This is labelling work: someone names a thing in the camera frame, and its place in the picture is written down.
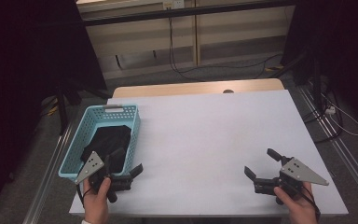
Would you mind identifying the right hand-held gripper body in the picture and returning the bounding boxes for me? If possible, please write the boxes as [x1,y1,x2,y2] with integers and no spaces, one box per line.
[254,157,330,205]

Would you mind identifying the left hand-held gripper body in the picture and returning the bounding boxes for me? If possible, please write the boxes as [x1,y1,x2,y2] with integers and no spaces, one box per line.
[74,151,134,203]

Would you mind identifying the light blue plastic basket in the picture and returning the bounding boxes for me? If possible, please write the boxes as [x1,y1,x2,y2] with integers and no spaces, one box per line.
[58,104,142,184]

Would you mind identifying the black shorts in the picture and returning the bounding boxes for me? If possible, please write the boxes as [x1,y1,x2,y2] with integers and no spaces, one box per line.
[79,124,132,174]

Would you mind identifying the person's right hand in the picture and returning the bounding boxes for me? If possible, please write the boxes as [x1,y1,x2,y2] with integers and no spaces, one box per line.
[273,182,320,224]

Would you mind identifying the person's left hand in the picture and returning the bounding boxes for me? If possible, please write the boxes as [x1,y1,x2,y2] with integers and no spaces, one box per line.
[82,176,113,222]

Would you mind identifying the white table cover sheet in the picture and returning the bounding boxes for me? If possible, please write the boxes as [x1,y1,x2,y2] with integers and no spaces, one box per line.
[69,89,350,217]

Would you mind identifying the black metal stand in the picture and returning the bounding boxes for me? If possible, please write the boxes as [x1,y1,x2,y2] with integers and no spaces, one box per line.
[268,49,344,144]

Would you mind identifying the wooden table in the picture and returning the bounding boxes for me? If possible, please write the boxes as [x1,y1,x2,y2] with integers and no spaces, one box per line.
[111,77,285,99]

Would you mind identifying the beige wooden cabinet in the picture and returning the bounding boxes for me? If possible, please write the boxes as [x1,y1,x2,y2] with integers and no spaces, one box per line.
[76,0,296,80]

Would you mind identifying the black curtain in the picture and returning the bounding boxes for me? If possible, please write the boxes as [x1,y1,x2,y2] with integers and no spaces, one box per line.
[0,0,108,218]
[281,0,358,125]

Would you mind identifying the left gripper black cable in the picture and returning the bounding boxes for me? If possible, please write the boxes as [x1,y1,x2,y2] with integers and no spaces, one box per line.
[76,181,91,209]

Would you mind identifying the aluminium floor rail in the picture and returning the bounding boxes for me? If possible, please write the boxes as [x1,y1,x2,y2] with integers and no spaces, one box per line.
[22,124,76,224]
[296,83,358,203]

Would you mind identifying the black floor cables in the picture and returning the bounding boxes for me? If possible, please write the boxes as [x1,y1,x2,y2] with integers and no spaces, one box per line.
[302,92,344,144]

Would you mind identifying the white floor cable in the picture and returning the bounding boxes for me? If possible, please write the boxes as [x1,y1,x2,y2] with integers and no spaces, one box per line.
[321,92,358,137]

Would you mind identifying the black hanging cable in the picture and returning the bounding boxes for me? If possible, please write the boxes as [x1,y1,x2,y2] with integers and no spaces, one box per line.
[167,17,284,82]

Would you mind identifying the white wall outlet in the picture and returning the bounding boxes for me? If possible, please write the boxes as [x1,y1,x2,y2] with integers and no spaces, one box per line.
[162,0,185,9]

